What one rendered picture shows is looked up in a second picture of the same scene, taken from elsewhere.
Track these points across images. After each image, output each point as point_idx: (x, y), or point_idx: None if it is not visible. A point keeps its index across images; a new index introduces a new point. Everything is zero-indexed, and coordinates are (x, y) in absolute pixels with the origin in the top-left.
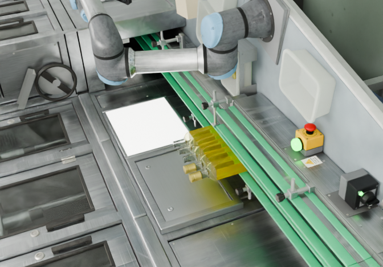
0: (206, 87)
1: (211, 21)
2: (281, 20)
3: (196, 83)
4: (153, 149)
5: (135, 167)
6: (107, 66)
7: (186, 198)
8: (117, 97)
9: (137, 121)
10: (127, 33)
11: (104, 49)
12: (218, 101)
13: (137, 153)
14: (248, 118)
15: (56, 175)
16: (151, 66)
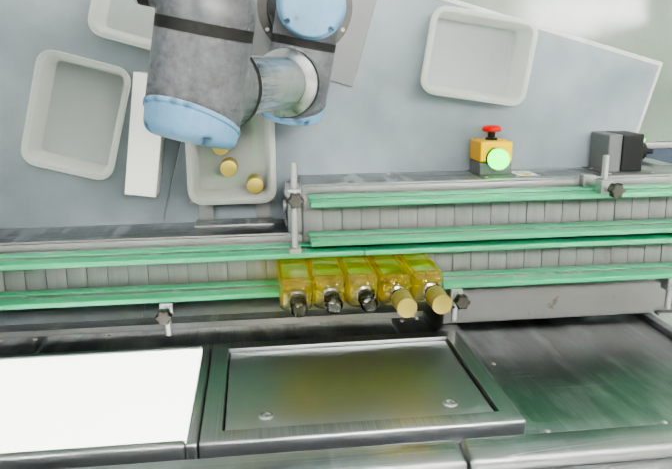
0: (145, 240)
1: None
2: None
3: (106, 250)
4: (198, 397)
5: (253, 430)
6: (243, 70)
7: (418, 381)
8: None
9: (28, 410)
10: None
11: (249, 1)
12: (299, 187)
13: (193, 423)
14: (365, 191)
15: None
16: (271, 83)
